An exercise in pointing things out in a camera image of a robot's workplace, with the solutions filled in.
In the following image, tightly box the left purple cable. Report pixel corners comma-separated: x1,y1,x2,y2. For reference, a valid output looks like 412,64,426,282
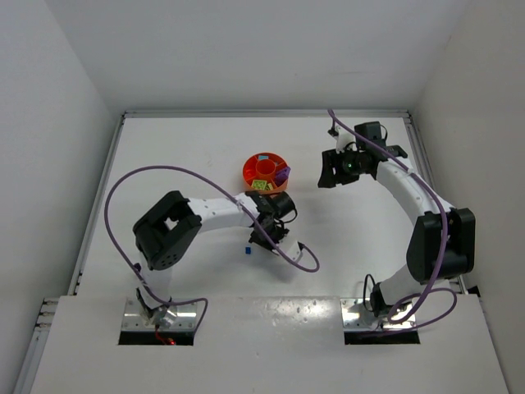
104,165,321,329

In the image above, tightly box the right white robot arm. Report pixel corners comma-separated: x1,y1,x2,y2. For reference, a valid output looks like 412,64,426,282
317,121,476,317

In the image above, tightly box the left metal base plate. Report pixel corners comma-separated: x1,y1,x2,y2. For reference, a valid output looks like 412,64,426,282
121,300,197,333

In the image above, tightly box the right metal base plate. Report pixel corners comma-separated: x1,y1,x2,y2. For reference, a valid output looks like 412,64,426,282
339,297,420,332

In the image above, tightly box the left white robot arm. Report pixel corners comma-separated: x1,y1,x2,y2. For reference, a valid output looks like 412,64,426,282
133,190,297,274

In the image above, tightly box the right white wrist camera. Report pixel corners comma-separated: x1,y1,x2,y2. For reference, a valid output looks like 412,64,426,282
327,125,355,153

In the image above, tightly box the purple cable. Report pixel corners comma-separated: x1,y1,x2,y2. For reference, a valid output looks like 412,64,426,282
326,108,459,333
104,165,321,329

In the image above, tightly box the bright green lego brick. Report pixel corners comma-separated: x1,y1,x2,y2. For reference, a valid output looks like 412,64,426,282
251,179,267,190

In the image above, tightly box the orange round divided container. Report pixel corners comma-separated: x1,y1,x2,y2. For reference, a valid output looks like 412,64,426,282
242,152,291,194

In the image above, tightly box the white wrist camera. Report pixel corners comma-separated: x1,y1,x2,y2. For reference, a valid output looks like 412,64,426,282
327,125,355,153
279,237,303,262

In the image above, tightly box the metal base plate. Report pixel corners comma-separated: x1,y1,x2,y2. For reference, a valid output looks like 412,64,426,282
121,300,197,333
339,297,420,332

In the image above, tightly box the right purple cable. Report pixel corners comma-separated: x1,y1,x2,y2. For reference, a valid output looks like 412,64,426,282
326,108,459,333

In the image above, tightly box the purple curved lego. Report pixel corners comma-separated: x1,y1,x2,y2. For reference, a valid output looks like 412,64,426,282
274,166,291,186

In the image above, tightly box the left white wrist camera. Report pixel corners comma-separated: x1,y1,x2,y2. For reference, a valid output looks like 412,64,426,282
279,237,303,262

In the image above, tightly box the aluminium table frame rail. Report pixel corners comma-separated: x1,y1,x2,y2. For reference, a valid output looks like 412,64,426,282
11,107,481,394

